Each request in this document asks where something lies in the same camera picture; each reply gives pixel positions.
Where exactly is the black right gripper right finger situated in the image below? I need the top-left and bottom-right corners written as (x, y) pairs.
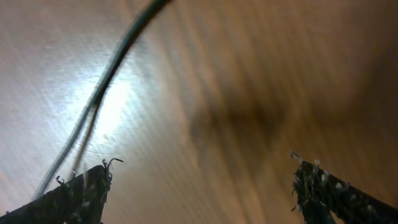
top-left (290, 151), bottom-right (397, 224)

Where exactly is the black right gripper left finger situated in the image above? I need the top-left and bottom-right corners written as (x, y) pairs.
top-left (1, 158), bottom-right (115, 224)

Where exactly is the black USB cable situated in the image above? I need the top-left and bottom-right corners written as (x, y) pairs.
top-left (30, 0), bottom-right (174, 202)

